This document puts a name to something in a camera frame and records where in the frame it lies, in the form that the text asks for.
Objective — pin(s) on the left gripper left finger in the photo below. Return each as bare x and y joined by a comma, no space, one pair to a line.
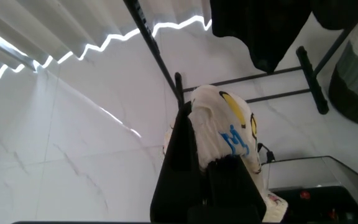
176,174

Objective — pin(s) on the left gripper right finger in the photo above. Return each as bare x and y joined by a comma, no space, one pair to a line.
235,186

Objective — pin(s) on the cream printed garment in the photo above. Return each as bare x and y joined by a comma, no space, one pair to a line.
216,130

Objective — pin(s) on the black garment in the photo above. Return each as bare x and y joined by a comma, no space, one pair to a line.
259,28

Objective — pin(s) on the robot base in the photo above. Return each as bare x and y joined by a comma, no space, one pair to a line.
322,193

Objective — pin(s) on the black clothes rack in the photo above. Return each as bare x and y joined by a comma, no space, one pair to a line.
148,34

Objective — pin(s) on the white laundry basket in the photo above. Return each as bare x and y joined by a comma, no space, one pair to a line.
356,77

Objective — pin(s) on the white curtain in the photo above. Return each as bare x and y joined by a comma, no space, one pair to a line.
57,21

